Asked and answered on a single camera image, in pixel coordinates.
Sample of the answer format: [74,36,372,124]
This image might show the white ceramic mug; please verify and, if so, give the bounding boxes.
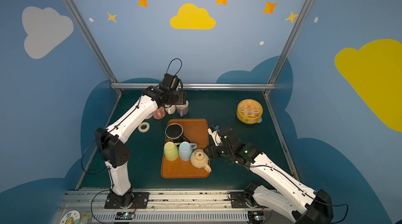
[164,105,177,115]

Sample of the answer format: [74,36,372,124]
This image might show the purple ceramic mug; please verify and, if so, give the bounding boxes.
[176,100,189,117]

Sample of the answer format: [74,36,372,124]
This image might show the pink ghost pattern mug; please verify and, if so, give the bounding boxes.
[153,107,165,120]

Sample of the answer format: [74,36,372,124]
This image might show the beige ceramic teapot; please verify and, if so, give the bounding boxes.
[190,149,211,173]

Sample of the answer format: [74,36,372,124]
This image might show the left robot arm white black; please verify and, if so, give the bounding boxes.
[95,73,186,209]

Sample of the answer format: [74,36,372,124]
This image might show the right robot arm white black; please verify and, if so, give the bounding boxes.
[204,125,334,224]

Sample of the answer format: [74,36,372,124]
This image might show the black patterned mug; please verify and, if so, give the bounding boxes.
[165,123,183,142]

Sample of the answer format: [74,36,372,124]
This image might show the light blue ceramic mug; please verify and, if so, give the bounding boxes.
[179,141,198,161]

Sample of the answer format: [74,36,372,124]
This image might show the yellow-green ceramic mug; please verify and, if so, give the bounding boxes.
[164,141,179,161]

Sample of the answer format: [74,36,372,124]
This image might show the yellow bamboo steamer basket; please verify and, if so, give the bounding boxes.
[237,99,263,125]

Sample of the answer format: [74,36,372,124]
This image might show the small white tape roll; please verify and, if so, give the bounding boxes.
[138,122,150,133]

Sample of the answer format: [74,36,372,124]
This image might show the right controller circuit board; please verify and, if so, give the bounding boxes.
[247,211,265,224]

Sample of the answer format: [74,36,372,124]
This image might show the controller circuit board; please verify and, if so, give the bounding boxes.
[247,211,265,224]
[115,212,135,221]

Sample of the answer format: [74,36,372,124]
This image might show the left controller circuit board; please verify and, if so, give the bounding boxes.
[115,212,135,221]

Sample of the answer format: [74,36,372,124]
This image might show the round green white sticker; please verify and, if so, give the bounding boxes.
[59,210,81,224]

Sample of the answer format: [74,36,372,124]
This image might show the left camera black cable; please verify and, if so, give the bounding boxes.
[165,58,183,77]

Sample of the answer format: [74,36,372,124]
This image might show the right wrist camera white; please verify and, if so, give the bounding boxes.
[208,124,222,146]

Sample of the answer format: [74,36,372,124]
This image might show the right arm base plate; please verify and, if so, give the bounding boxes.
[228,191,262,208]

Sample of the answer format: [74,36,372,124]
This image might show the aluminium frame back bar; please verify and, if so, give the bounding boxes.
[111,83,275,90]

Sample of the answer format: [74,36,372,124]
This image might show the aluminium front rail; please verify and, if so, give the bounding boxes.
[50,188,324,224]

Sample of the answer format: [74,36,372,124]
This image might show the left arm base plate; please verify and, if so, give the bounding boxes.
[104,191,149,209]

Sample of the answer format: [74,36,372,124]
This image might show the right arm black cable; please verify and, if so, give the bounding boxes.
[329,203,349,224]

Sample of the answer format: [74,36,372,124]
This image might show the aluminium frame left post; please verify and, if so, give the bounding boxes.
[63,0,118,84]

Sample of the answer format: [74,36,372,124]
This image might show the aluminium frame post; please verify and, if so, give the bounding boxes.
[63,0,118,84]
[264,0,315,98]

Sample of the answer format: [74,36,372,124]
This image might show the aluminium frame right post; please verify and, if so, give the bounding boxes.
[264,0,315,98]

